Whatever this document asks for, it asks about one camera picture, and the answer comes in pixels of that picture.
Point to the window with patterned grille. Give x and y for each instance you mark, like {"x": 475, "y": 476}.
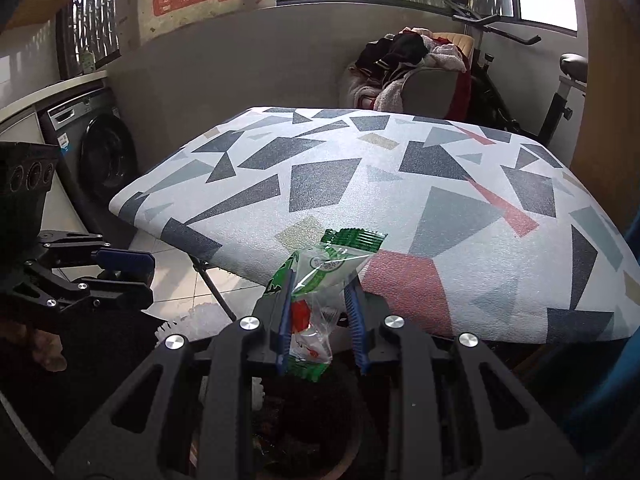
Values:
{"x": 95, "y": 15}

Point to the brown round trash bin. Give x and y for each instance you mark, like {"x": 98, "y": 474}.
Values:
{"x": 310, "y": 425}

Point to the cardboard box with red label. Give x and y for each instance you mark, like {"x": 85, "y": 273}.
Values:
{"x": 200, "y": 15}

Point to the small bottle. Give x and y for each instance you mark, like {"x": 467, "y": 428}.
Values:
{"x": 89, "y": 62}

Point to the pile of clothes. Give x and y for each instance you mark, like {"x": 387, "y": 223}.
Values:
{"x": 405, "y": 50}

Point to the person's left hand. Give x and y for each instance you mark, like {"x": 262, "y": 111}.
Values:
{"x": 47, "y": 352}

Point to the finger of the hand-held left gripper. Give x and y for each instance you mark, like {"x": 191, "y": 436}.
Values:
{"x": 125, "y": 260}
{"x": 115, "y": 295}

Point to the wooden door panel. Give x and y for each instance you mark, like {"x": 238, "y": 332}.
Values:
{"x": 610, "y": 110}

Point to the beige chair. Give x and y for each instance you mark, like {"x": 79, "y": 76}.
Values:
{"x": 435, "y": 90}

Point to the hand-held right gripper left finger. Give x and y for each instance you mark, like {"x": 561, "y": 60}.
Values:
{"x": 286, "y": 320}

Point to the table with geometric patterned cover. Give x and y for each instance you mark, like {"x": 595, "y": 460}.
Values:
{"x": 350, "y": 185}

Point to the grey washing machine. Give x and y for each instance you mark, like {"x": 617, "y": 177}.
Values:
{"x": 105, "y": 160}

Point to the black exercise bike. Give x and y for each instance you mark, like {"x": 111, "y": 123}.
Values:
{"x": 572, "y": 65}

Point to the green white snack wrapper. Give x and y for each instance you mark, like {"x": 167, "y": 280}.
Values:
{"x": 325, "y": 265}

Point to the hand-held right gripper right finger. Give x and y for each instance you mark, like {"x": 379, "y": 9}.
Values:
{"x": 356, "y": 320}

